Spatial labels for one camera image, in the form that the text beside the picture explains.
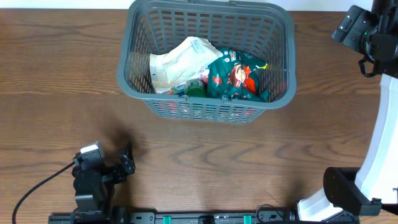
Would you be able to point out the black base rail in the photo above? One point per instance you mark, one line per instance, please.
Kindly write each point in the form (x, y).
(262, 217)

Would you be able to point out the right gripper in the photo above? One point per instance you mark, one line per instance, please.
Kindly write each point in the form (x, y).
(353, 27)

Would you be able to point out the grey plastic basket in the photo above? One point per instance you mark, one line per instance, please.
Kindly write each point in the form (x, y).
(263, 30)

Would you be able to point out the green coffee bag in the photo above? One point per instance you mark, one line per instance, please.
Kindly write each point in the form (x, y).
(235, 75)

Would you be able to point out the tissue multipack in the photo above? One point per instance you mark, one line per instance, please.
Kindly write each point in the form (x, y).
(200, 79)

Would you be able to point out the beige paper pouch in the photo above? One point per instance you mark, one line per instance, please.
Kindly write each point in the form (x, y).
(182, 63)

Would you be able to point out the green-lid jar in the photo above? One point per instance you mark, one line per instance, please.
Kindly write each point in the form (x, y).
(195, 88)

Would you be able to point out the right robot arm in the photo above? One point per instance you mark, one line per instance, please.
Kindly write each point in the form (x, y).
(349, 193)

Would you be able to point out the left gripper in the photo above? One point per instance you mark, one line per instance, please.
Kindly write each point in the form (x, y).
(119, 172)

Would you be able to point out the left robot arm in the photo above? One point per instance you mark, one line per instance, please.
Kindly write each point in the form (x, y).
(94, 184)

